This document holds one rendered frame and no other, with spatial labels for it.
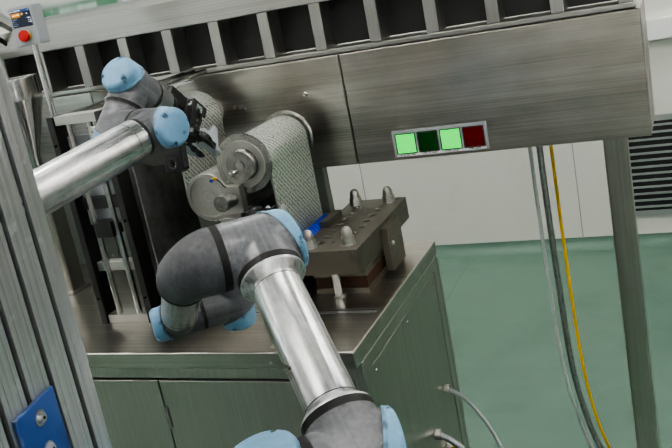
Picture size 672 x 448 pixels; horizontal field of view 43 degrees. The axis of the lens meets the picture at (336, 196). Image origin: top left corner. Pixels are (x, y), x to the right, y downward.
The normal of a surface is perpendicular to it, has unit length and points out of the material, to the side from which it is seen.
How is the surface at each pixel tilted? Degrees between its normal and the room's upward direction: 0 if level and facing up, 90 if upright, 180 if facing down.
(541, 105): 90
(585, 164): 90
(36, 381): 90
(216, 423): 90
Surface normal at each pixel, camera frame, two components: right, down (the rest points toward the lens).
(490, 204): -0.36, 0.30
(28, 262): 0.96, -0.13
